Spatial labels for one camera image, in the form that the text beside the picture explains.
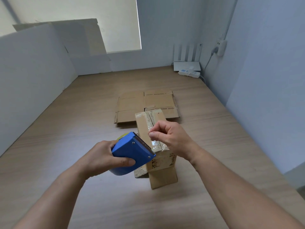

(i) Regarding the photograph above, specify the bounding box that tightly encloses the person's left forearm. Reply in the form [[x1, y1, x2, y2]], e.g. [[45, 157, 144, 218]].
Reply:
[[13, 164, 89, 229]]

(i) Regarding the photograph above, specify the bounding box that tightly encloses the white power strip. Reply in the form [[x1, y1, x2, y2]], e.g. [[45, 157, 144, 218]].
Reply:
[[178, 66, 200, 79]]

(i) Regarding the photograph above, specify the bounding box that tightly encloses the picture-printed cardboard box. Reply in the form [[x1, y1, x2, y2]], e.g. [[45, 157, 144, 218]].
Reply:
[[133, 108, 179, 190]]

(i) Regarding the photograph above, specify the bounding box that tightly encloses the person's right hand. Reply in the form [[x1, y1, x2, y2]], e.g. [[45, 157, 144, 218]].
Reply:
[[148, 120, 203, 165]]

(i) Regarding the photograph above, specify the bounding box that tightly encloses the plain cardboard box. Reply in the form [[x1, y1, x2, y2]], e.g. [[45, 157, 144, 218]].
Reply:
[[114, 90, 180, 124]]

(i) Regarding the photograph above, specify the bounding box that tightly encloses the white foam partition board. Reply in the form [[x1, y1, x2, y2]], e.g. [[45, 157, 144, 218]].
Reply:
[[0, 23, 78, 156]]

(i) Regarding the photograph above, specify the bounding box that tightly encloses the white router with antennas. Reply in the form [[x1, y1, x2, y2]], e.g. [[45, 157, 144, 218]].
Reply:
[[173, 43, 203, 72]]

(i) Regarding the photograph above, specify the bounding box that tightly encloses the person's left hand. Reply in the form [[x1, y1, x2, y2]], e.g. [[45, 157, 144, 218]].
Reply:
[[76, 140, 136, 180]]

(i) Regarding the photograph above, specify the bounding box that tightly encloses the bright window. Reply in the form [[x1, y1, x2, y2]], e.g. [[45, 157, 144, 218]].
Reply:
[[0, 0, 142, 53]]

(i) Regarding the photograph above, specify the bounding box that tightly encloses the person's right forearm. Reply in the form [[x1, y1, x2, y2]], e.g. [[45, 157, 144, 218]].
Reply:
[[190, 150, 305, 229]]

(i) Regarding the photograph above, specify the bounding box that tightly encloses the grey power cable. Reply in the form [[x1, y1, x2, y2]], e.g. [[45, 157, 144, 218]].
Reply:
[[200, 47, 219, 84]]

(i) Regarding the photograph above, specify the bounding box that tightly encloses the blue tape dispenser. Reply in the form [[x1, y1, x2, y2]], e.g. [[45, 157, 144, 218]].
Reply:
[[109, 132, 157, 176]]

